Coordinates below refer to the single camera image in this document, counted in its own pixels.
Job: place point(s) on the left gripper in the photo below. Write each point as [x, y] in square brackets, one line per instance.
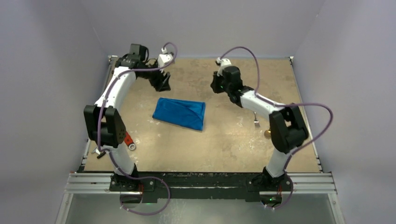
[162, 82]

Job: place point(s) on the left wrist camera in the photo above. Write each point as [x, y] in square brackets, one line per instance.
[164, 60]

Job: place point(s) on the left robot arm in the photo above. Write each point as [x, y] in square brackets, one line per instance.
[103, 120]

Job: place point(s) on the silver fork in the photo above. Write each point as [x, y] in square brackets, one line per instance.
[256, 121]

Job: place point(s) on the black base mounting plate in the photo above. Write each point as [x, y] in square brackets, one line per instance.
[228, 194]

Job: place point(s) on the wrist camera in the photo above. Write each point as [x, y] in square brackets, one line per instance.
[222, 63]
[164, 60]

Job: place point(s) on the red handled wrench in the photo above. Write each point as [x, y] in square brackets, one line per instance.
[129, 142]

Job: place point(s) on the blue cloth napkin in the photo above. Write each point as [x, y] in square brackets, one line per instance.
[184, 113]

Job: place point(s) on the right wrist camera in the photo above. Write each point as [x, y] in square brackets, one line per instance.
[222, 63]

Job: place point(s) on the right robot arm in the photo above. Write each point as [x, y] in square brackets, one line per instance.
[287, 127]

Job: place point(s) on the aluminium frame rail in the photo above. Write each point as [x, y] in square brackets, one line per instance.
[298, 183]

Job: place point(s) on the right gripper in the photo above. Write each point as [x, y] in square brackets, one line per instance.
[216, 82]

